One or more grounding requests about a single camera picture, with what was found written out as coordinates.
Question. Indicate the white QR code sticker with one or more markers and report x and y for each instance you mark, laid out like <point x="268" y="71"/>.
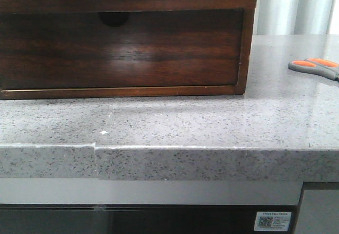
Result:
<point x="272" y="221"/>

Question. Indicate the grey cabinet panel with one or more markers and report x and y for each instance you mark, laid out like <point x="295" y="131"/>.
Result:
<point x="318" y="210"/>

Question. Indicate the grey pleated curtain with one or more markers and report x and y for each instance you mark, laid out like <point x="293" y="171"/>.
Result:
<point x="288" y="17"/>

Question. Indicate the black glass oven door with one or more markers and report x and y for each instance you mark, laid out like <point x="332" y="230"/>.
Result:
<point x="34" y="218"/>

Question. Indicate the grey orange handled scissors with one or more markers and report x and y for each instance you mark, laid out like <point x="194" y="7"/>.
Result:
<point x="316" y="66"/>

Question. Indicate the dark wooden drawer cabinet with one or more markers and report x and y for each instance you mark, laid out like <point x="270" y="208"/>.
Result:
<point x="237" y="88"/>

